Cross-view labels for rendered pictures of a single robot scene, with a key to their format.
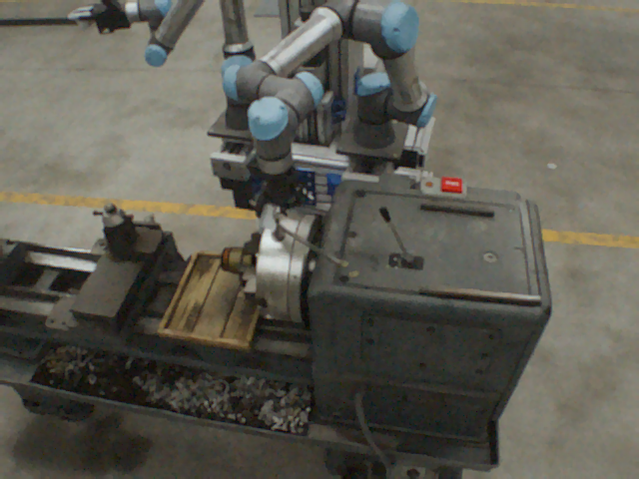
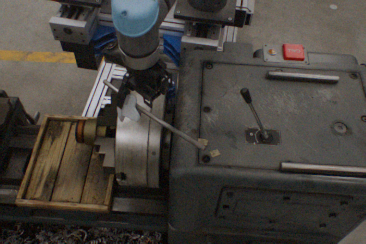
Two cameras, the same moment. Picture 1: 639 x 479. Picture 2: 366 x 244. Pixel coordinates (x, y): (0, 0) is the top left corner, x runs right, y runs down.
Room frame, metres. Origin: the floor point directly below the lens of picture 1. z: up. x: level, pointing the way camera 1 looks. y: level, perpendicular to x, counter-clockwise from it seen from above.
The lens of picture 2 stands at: (0.36, 0.11, 2.09)
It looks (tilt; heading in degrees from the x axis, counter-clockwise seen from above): 56 degrees down; 348
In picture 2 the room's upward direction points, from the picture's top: 3 degrees clockwise
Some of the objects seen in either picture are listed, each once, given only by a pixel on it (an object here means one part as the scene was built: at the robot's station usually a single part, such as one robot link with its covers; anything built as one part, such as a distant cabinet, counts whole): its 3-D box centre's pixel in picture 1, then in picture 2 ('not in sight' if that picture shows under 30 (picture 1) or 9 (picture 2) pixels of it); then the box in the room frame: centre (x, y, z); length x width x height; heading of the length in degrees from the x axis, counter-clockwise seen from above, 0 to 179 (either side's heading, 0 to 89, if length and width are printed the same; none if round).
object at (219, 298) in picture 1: (221, 296); (75, 160); (1.08, 0.34, 0.89); 0.36 x 0.30 x 0.04; 167
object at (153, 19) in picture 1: (156, 10); not in sight; (1.83, 0.54, 1.56); 0.11 x 0.08 x 0.09; 93
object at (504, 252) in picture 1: (424, 281); (267, 142); (0.95, -0.29, 1.06); 0.59 x 0.48 x 0.39; 77
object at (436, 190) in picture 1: (442, 193); (283, 59); (1.15, -0.36, 1.23); 0.13 x 0.08 x 0.05; 77
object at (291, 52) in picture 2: (451, 186); (293, 53); (1.15, -0.38, 1.26); 0.06 x 0.06 x 0.02; 77
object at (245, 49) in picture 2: (393, 186); (237, 54); (1.18, -0.22, 1.24); 0.09 x 0.08 x 0.03; 77
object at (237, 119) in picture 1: (243, 108); not in sight; (1.71, 0.26, 1.21); 0.15 x 0.15 x 0.10
